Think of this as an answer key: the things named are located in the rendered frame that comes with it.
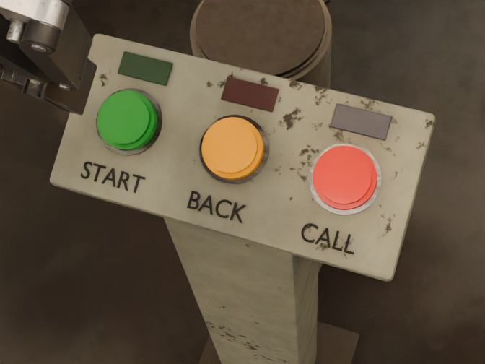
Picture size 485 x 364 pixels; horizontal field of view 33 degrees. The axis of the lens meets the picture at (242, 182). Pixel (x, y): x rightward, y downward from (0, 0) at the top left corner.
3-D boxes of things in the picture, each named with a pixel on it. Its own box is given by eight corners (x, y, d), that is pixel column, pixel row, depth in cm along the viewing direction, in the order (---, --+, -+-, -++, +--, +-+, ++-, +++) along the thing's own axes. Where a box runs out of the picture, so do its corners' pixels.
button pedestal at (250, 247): (208, 289, 112) (109, 0, 57) (377, 341, 107) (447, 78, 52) (167, 401, 106) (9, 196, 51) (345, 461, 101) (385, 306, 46)
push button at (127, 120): (114, 89, 56) (105, 83, 54) (167, 102, 55) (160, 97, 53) (97, 144, 56) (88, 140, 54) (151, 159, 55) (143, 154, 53)
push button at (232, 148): (216, 115, 54) (210, 109, 53) (273, 130, 54) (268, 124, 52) (199, 172, 54) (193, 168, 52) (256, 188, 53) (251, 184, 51)
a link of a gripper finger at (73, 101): (32, 23, 39) (46, 27, 39) (86, 62, 46) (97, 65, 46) (14, 82, 39) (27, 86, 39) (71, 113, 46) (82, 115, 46)
